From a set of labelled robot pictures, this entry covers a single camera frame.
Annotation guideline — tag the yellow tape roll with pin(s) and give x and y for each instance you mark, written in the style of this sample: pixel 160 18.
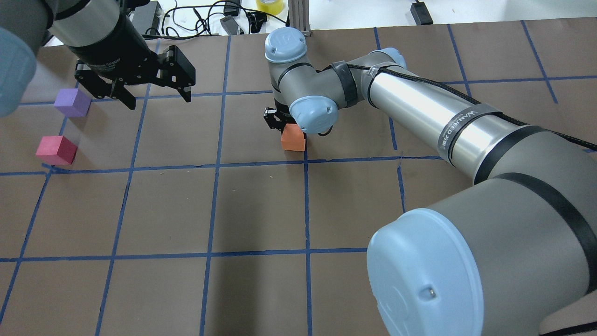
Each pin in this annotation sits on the yellow tape roll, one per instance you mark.
pixel 273 7

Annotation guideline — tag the black power adapter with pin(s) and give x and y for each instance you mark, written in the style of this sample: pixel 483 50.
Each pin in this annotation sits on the black power adapter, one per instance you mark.
pixel 420 13

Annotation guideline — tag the aluminium frame post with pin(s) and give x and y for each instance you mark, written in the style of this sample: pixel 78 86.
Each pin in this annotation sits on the aluminium frame post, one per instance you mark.
pixel 298 16

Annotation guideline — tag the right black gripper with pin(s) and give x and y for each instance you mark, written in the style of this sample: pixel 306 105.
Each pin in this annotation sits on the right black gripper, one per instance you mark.
pixel 274 119

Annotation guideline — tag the brown paper table cover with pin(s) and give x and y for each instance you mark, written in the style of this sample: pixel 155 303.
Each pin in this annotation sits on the brown paper table cover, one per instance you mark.
pixel 179 219

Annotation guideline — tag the purple foam cube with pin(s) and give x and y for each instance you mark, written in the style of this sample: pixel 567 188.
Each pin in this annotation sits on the purple foam cube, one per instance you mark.
pixel 72 103

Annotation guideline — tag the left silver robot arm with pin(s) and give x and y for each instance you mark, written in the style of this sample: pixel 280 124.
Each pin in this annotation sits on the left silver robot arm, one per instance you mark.
pixel 25 23

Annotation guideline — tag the red foam cube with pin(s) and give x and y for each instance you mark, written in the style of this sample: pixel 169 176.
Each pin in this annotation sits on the red foam cube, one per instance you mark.
pixel 56 150

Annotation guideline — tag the orange foam cube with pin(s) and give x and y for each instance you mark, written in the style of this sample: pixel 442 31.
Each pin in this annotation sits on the orange foam cube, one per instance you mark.
pixel 293 138

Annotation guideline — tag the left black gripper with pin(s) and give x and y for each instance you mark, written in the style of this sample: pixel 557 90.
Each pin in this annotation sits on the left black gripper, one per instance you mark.
pixel 108 52

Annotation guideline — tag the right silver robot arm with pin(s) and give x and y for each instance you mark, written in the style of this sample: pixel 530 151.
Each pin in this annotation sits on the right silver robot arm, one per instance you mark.
pixel 493 260

